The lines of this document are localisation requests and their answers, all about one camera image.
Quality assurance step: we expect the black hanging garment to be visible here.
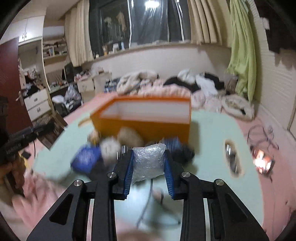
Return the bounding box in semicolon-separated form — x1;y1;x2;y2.
254;0;296;70

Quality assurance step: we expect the white drawer cabinet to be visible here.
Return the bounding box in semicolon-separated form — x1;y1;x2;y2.
24;88;51;121

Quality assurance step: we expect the beige curtain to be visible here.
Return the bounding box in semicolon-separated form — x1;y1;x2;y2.
65;1;93;67

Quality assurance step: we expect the brown fur pompom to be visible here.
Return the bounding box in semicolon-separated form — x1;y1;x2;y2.
117;126;144;148

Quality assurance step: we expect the dark lace-trimmed satin cloth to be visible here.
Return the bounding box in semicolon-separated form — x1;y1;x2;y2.
161;137;195;165

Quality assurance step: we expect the pile of clothes on bed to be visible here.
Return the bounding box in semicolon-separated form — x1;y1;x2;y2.
116;69;254;121

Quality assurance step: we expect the green hanging cloth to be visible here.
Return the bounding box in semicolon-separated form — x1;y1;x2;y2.
227;1;257;102

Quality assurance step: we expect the grey fur pompom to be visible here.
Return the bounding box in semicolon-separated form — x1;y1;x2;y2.
100;137;121;165

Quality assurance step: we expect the round cream toy figure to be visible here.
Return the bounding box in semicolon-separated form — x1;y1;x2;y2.
87;130;101;146

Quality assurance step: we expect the orange cardboard box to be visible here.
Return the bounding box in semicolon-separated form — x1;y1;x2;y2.
90;96;191;144

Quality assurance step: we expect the bubble wrap bundle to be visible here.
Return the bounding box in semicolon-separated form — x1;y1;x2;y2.
132;143;166;184

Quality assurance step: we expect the pink floral blanket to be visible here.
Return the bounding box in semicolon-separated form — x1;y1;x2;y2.
1;172;66;240

